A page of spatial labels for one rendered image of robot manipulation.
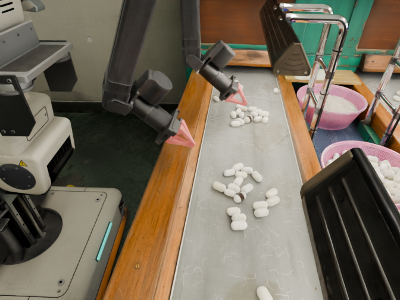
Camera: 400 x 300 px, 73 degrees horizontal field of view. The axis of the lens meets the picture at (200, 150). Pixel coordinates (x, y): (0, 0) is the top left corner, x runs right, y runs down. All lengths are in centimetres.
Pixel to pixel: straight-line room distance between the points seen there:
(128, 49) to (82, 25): 186
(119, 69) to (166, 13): 165
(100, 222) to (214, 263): 80
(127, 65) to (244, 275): 49
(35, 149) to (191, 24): 58
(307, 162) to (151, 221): 47
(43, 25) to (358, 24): 214
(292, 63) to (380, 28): 95
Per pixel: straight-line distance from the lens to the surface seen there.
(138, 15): 55
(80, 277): 120
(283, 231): 68
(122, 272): 59
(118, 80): 63
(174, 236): 63
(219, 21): 141
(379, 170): 95
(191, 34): 88
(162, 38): 229
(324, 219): 28
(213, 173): 78
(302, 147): 90
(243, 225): 64
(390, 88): 153
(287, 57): 62
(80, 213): 139
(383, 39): 157
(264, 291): 57
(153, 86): 65
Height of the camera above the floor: 127
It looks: 38 degrees down
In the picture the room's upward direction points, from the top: straight up
